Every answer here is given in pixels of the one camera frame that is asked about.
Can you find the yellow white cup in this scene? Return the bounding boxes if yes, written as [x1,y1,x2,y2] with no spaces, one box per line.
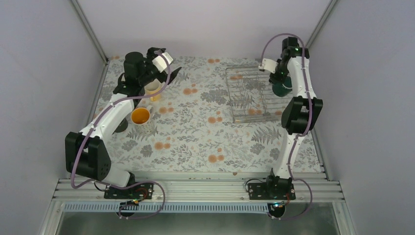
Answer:
[144,79,162,101]

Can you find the dark green mug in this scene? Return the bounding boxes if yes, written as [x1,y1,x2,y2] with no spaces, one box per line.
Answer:
[272,83,292,97]

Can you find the black matte mug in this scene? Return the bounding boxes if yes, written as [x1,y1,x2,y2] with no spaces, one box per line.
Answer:
[114,118,128,133]

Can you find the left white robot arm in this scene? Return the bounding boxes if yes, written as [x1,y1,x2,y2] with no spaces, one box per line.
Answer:
[65,47,179,198]

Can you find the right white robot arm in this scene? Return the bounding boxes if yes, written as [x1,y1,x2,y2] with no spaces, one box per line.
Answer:
[262,34,323,199]

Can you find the floral patterned table mat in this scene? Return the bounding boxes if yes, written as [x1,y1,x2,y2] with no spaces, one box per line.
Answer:
[105,57,284,173]

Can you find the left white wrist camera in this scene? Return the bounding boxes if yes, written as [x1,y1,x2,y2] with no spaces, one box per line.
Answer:
[152,52,174,72]

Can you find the metal wire dish rack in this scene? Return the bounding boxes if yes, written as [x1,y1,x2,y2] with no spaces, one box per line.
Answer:
[225,66,292,123]

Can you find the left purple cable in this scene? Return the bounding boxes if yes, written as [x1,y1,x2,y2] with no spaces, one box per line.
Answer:
[69,49,172,190]

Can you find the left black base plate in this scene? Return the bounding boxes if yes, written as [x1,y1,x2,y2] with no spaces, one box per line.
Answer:
[104,183,154,200]

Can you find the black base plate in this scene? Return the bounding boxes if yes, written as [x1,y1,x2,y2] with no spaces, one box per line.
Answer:
[104,183,154,200]
[247,182,296,200]

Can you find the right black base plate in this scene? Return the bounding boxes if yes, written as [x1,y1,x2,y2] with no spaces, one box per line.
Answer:
[247,182,296,200]

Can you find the aluminium mounting rail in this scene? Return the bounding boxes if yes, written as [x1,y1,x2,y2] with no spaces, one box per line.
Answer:
[52,171,345,203]

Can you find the slotted grey cable duct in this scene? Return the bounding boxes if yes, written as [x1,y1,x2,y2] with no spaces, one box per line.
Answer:
[62,202,268,213]

